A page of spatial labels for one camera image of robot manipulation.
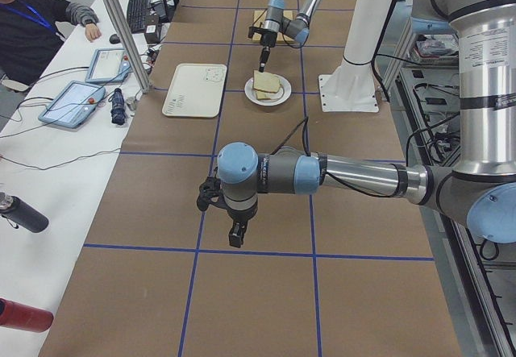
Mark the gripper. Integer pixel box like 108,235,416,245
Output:
227,204,258,247
259,32,277,72

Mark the white bread slice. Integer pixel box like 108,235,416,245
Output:
252,70,281,93

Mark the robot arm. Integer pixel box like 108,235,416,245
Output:
197,0,515,247
248,0,322,73

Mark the bread slice with egg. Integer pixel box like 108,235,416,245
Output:
252,90,281,102

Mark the white round plate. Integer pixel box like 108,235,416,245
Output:
244,75,292,106

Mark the person's hand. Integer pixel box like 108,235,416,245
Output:
85,23,102,42

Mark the wooden cutting board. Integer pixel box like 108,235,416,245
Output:
252,10,297,44

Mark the cream rectangular tray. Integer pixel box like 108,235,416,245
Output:
162,63,227,118

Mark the small black box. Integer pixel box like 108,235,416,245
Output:
144,24,162,44

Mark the black keyboard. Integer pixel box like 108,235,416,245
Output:
126,0,149,33

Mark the black computer mouse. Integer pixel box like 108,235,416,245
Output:
109,34,121,44

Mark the far blue teach pendant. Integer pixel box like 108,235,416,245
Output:
85,48,131,84

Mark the blue teach pendant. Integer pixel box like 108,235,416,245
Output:
85,48,131,84
38,81,106,129

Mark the folded dark blue umbrella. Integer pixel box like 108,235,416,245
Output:
110,88,127,126

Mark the near blue teach pendant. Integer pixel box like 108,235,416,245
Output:
38,81,106,129

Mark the black water bottle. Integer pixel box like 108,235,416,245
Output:
1,192,49,233

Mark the seated person in black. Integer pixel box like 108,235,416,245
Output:
1,0,98,85

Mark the red water bottle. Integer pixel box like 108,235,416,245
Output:
1,298,54,333

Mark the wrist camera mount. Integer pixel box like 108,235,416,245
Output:
248,26,263,39
196,176,227,212

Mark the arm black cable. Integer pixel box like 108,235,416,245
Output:
268,115,404,199

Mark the white camera pillar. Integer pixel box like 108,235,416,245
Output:
319,0,396,113

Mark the aluminium frame post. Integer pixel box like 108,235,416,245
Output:
103,0,151,93

